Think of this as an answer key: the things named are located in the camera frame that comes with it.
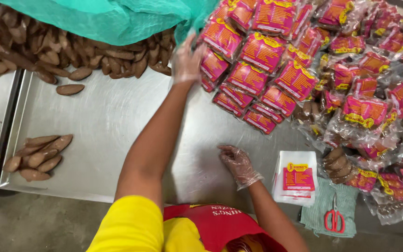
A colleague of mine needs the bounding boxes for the person's left hand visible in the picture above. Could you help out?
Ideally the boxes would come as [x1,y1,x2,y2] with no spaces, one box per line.
[171,33,207,86]

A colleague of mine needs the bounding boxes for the person's right hand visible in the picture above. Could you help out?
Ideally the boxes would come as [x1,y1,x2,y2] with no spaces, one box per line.
[217,144,264,191]

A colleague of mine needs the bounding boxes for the stack of pink label packets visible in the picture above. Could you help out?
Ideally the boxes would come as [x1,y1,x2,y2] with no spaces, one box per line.
[199,0,320,136]

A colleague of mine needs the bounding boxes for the red apron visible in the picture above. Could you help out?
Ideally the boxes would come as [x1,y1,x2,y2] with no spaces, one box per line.
[163,204,288,252]

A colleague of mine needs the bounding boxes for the stack of empty labelled bags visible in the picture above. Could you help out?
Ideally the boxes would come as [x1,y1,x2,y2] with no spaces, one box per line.
[271,150,320,208]

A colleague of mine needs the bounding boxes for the green plastic sheet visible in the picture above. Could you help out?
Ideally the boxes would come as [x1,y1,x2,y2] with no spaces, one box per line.
[0,0,220,47]

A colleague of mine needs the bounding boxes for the green striped cloth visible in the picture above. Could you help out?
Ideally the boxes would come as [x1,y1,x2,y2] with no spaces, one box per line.
[300,176,360,239]

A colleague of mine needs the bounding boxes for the large steel tray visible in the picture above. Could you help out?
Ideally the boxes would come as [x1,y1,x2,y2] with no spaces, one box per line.
[0,66,303,211]

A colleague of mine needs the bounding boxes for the yellow shirt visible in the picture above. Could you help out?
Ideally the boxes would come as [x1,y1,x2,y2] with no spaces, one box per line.
[86,195,231,252]

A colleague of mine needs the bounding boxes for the single brown oval biscuit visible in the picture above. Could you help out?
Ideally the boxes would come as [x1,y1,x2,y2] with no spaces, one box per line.
[56,84,85,96]

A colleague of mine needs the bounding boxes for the large heap of brown biscuits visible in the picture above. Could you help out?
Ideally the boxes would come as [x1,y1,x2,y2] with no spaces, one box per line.
[0,0,177,93]

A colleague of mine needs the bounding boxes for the loose heap of filled packets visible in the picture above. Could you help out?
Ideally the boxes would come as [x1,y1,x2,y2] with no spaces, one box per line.
[291,0,403,230]

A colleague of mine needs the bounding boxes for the red handled scissors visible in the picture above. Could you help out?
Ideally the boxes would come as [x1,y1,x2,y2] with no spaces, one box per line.
[323,192,346,234]

